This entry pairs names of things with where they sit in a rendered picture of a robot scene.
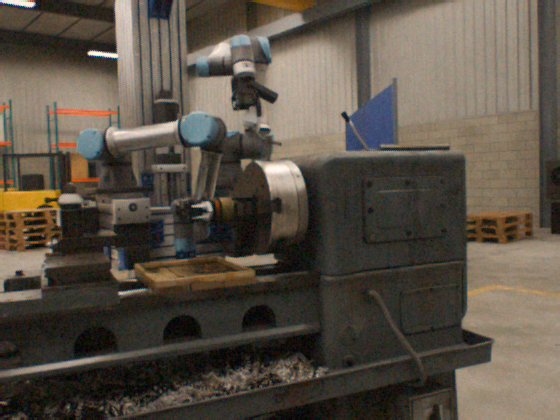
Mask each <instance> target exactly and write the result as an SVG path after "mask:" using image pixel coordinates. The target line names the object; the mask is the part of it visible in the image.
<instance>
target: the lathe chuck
mask: <svg viewBox="0 0 560 420"><path fill-rule="evenodd" d="M245 169H246V172H247V176H248V179H249V183H250V186H251V190H252V193H253V194H256V195H257V197H258V200H271V199H276V197H278V199H280V211H279V213H276V212H267V213H258V214H260V215H259V219H258V221H256V222H255V224H254V232H253V239H252V246H251V251H252V252H253V253H254V254H256V255H269V254H278V253H285V252H287V251H288V250H289V249H290V247H291V246H292V244H293V242H294V239H295V236H296V233H297V227H298V218H299V206H298V196H297V191H296V186H295V183H294V180H293V177H292V175H291V173H290V171H289V169H288V168H287V166H286V165H285V164H284V163H283V162H281V161H273V162H264V161H252V162H250V163H249V164H248V165H247V166H246V168H245ZM280 237H286V241H285V242H284V243H282V244H278V243H277V240H278V239H279V238H280Z"/></svg>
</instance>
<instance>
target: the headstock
mask: <svg viewBox="0 0 560 420"><path fill-rule="evenodd" d="M277 161H290V162H292V163H293V164H294V165H295V166H296V167H297V168H298V170H299V171H300V173H301V175H302V178H303V180H304V183H305V187H306V192H307V197H308V224H307V230H306V234H305V237H304V240H303V242H302V244H301V245H300V247H299V248H298V249H297V250H296V251H294V252H288V253H278V254H274V258H275V260H277V261H281V262H284V263H287V264H290V265H293V266H297V267H300V268H303V269H306V270H309V271H312V272H316V273H319V274H322V275H325V276H342V275H350V274H354V273H357V272H364V271H373V270H381V269H389V268H397V267H406V266H414V265H422V264H431V263H439V262H448V261H456V260H466V259H467V242H466V177H465V158H464V154H463V152H462V151H460V150H433V151H351V152H330V153H322V154H313V155H305V156H296V157H288V158H281V159H279V160H277ZM314 182H315V183H314ZM320 269H321V270H320Z"/></svg>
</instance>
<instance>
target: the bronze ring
mask: <svg viewBox="0 0 560 420"><path fill-rule="evenodd" d="M209 201H210V203H211V205H212V208H213V215H212V218H211V222H219V223H228V224H232V222H233V220H234V219H236V218H239V217H240V215H241V214H237V215H235V205H234V203H236V202H239V200H237V199H235V200H232V197H231V196H230V195H227V196H226V197H218V198H217V199H210V200H209Z"/></svg>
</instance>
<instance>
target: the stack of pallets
mask: <svg viewBox="0 0 560 420"><path fill-rule="evenodd" d="M57 209H59V210H60V209H61V208H60V207H53V208H38V209H23V210H8V211H0V249H1V250H7V251H15V250H17V252H26V251H33V250H41V249H49V248H48V247H47V243H49V242H52V238H55V239H56V238H59V236H61V235H62V234H61V227H60V226H59V225H58V223H57ZM50 211H52V214H51V212H50ZM32 212H34V215H32ZM42 212H43V214H42ZM22 213H24V216H22ZM12 214H14V217H12ZM51 218H55V221H53V219H51ZM26 220H27V223H24V222H23V221H26ZM42 220H45V221H44V222H42ZM14 222H16V224H14ZM6 224H7V225H6ZM52 226H53V228H51V227H52ZM26 228H27V230H25V231H23V230H22V229H26ZM34 228H35V230H34ZM13 230H15V232H13ZM53 234H55V235H53ZM42 235H44V236H42ZM23 237H27V238H23ZM6 238H7V240H6ZM14 238H16V239H14ZM28 244H29V245H28ZM6 245H8V246H7V248H6ZM24 245H26V246H24ZM14 246H17V247H14ZM31 246H33V247H31ZM39 247H43V248H39ZM15 248H17V249H15ZM31 248H35V249H31ZM25 249H27V250H25Z"/></svg>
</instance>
